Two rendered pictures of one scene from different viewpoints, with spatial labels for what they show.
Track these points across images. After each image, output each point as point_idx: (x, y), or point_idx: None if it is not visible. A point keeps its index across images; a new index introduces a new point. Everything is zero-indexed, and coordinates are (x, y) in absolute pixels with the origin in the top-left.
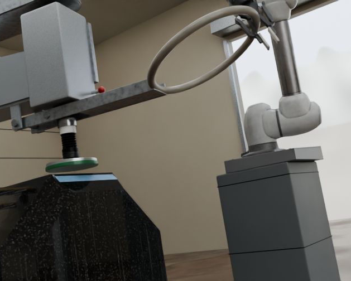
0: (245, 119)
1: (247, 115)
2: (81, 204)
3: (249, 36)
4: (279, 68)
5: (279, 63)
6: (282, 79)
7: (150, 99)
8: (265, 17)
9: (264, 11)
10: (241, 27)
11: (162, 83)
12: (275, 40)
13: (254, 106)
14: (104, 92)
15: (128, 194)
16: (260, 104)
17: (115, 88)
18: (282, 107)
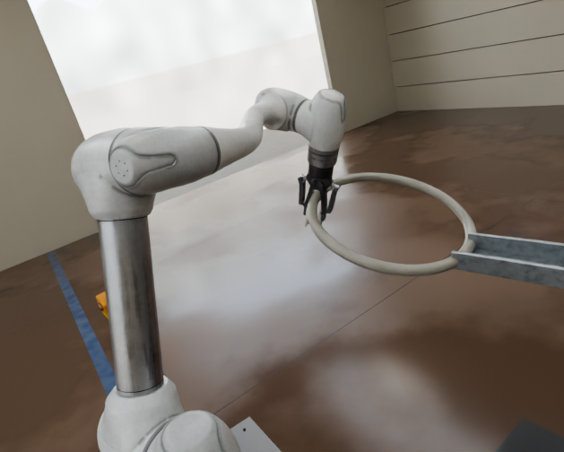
0: (237, 450)
1: (231, 437)
2: None
3: (332, 210)
4: (157, 318)
5: (156, 307)
6: (160, 343)
7: (481, 273)
8: (153, 199)
9: (305, 186)
10: (334, 196)
11: (455, 251)
12: (308, 221)
13: (212, 414)
14: (560, 243)
15: None
16: (198, 410)
17: (534, 239)
18: (180, 402)
